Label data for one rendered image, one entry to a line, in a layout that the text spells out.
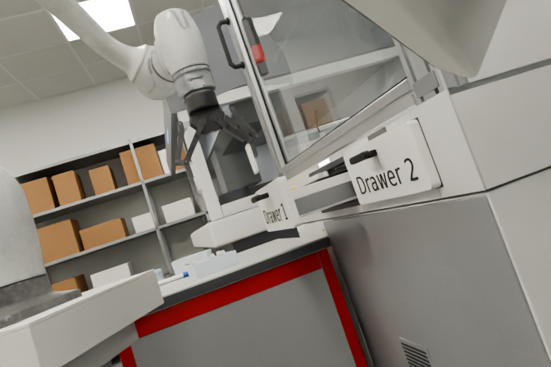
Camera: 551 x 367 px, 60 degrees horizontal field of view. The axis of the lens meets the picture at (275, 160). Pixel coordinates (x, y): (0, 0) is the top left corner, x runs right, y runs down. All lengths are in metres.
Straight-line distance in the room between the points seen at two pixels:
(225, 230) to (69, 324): 1.21
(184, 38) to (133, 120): 4.43
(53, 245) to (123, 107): 1.63
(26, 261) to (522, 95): 0.80
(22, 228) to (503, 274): 0.74
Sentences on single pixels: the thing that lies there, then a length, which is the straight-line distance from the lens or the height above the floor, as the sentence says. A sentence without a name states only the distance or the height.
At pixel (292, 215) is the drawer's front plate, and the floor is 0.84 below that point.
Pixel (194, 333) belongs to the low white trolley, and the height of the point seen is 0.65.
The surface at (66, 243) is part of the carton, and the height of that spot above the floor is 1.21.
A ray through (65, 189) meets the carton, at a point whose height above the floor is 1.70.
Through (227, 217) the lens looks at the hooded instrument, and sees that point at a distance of 1.93.
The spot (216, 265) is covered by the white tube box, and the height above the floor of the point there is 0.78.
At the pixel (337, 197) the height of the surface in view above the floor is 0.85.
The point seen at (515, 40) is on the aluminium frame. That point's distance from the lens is 0.79.
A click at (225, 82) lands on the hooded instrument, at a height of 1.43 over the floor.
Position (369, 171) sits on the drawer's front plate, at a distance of 0.93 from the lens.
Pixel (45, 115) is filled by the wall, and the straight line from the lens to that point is 5.73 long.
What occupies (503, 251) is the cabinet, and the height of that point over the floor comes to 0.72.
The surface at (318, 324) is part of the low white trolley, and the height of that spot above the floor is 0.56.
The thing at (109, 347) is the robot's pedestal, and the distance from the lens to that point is 0.90.
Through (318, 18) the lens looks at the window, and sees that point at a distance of 1.05.
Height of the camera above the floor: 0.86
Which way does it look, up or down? 6 degrees up
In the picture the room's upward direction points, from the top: 19 degrees counter-clockwise
